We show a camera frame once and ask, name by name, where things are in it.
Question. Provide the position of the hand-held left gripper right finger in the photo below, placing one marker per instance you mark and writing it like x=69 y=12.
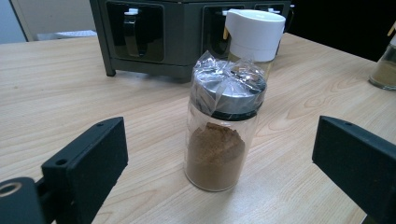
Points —
x=358 y=161

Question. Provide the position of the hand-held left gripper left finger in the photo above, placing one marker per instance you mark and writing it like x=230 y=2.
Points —
x=87 y=168

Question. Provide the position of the white lid jar brown powder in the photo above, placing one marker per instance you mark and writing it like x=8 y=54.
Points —
x=386 y=68

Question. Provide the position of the silver lid spice jar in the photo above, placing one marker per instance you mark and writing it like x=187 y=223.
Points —
x=214 y=155

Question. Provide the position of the dark grey spice rack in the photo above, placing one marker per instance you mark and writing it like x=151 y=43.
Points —
x=182 y=37

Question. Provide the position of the white lid jar pale powder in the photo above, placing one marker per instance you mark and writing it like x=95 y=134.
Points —
x=255 y=34

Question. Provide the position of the black hook white tip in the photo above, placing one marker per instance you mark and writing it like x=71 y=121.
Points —
x=130 y=34

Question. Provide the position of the white wall panel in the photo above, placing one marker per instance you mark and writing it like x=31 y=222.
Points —
x=11 y=21

